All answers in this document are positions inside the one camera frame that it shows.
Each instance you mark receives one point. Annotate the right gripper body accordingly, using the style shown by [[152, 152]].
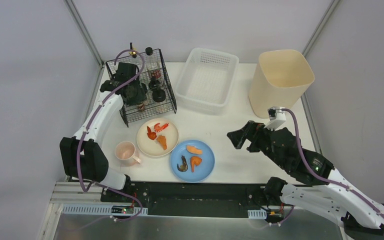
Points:
[[254, 136]]

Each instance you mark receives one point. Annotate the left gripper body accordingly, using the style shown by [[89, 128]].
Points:
[[134, 96]]

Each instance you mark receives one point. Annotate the small dark spice jar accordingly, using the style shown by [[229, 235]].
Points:
[[141, 107]]

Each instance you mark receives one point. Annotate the black lid jar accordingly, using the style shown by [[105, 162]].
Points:
[[159, 96], [154, 84]]

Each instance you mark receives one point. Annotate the red label sauce bottle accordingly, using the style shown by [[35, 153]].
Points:
[[152, 64]]

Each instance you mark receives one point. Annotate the gold cap oil bottle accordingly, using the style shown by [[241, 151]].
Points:
[[133, 51]]

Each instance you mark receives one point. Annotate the cream plate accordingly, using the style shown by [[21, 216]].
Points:
[[151, 147]]

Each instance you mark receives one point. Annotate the blue plate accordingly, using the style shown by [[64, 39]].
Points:
[[202, 171]]

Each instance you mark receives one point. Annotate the pink mug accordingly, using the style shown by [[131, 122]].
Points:
[[126, 152]]

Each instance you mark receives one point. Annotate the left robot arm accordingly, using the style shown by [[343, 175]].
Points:
[[82, 155]]

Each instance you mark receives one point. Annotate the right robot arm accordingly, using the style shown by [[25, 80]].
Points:
[[360, 217]]

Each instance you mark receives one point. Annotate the red toy shrimp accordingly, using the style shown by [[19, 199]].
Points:
[[158, 127]]

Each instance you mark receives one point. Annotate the red toy crab claw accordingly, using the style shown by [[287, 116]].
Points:
[[151, 134]]

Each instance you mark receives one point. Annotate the orange toy salmon slice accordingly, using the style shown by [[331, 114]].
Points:
[[194, 150]]

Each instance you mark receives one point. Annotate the orange toy chicken leg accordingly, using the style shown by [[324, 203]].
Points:
[[195, 161]]

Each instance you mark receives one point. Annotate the orange fried piece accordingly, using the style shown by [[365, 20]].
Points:
[[161, 139]]

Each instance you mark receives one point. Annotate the white plastic basket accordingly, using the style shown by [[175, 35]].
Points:
[[206, 79]]

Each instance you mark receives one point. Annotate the beige trash bin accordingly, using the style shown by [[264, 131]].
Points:
[[280, 78]]

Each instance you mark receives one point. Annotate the black wire rack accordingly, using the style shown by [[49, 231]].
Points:
[[150, 94]]

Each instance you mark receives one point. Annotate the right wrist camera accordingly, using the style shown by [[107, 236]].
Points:
[[277, 117]]

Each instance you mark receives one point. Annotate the black base frame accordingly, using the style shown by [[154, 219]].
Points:
[[211, 200]]

